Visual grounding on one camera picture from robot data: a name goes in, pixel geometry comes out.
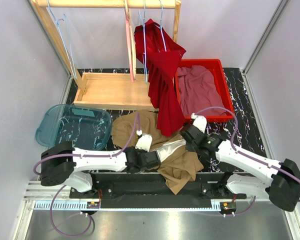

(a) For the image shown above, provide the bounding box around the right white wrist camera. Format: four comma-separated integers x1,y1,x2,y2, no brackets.
190,113,207,133

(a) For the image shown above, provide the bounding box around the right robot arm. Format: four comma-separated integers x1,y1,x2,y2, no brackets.
180,124,300,212

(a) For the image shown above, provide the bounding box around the wooden clothes rack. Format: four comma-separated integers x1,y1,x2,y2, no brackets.
30,0,181,111

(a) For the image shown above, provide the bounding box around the purple cable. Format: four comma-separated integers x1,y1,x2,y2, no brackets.
192,106,300,202
33,111,143,176

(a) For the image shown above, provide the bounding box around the red plastic bin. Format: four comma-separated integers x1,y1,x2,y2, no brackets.
174,59,234,123

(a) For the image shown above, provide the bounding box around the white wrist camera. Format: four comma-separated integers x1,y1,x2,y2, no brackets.
190,113,207,133
135,130,153,152

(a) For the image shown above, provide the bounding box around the blue wire hanger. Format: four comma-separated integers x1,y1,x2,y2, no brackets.
158,0,167,52
138,0,148,84
46,0,78,79

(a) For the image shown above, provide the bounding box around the tan garment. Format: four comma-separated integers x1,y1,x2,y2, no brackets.
111,110,204,195

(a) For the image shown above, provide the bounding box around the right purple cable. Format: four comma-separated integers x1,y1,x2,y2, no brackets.
192,106,300,202

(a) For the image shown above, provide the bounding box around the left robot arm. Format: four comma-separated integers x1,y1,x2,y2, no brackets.
39,141,162,198

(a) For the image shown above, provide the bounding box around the mauve cloth in bin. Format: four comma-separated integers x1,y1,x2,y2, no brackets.
176,65,227,116

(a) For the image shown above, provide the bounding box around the teal plastic basket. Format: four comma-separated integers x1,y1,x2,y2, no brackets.
35,104,113,151

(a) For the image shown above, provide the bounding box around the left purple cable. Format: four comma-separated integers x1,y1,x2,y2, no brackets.
33,111,143,176

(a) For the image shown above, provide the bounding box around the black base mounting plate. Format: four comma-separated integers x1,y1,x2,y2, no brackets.
69,172,247,211

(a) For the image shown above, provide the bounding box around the pink wooden hanger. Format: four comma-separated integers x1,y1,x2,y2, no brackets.
123,0,136,83

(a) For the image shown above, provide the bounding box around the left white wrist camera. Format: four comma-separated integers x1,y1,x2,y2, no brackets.
135,130,153,152

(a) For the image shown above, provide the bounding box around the red pleated skirt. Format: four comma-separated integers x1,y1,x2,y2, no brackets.
134,19,186,137

